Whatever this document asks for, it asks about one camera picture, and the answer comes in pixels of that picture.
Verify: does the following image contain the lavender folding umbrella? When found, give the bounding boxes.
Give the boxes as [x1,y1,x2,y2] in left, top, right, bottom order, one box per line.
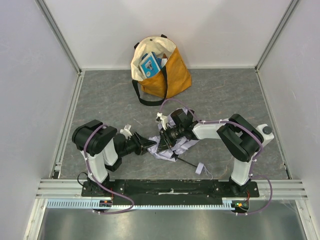
[148,107,213,180]

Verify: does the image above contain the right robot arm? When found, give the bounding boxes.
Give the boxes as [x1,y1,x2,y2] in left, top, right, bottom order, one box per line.
[156,108,272,192]

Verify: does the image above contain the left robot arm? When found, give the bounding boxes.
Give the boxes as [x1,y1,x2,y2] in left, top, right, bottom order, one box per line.
[71,119,157,185]

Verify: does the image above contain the yellow canvas tote bag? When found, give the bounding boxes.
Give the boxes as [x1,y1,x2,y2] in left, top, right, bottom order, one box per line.
[130,34,192,107]

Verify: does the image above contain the blue boxed item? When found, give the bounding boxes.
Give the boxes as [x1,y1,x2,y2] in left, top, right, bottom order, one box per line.
[139,51,161,78]

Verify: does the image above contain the white card in bag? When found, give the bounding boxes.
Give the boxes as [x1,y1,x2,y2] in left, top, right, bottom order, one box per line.
[161,58,168,68]

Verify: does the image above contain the white bottle grey cap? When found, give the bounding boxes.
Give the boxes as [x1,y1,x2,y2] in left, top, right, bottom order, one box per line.
[256,123,275,147]

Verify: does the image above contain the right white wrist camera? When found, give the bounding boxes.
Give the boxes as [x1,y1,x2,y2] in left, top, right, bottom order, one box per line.
[155,112,169,130]

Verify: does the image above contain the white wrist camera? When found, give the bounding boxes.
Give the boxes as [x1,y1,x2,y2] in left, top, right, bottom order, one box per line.
[120,124,133,140]
[155,112,169,130]

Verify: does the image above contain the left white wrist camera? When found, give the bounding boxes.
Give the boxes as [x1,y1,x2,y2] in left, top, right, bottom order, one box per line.
[120,124,133,140]

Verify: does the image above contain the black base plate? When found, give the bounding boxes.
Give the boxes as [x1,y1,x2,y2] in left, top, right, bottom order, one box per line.
[81,179,260,207]

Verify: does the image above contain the light blue cable duct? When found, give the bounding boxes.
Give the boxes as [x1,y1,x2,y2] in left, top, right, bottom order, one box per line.
[46,199,235,211]

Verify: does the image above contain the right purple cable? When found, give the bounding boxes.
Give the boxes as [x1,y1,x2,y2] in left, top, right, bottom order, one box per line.
[159,98,274,216]

